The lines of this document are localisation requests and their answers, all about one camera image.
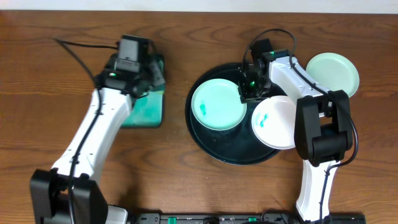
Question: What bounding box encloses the white plate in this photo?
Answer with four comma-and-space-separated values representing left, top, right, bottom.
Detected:
251, 96, 296, 150

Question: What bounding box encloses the mint green plate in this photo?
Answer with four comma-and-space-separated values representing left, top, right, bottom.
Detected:
306, 52, 359, 97
190, 78, 247, 131

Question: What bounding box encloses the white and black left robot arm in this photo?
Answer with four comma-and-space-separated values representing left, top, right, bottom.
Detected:
30, 51, 165, 223

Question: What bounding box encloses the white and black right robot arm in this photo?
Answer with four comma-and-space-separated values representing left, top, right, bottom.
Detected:
238, 50, 358, 223

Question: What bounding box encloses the black rectangular soapy water tray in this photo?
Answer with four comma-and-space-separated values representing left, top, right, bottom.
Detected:
121, 54, 165, 129

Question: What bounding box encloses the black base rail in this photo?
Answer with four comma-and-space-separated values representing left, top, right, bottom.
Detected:
127, 212, 366, 224

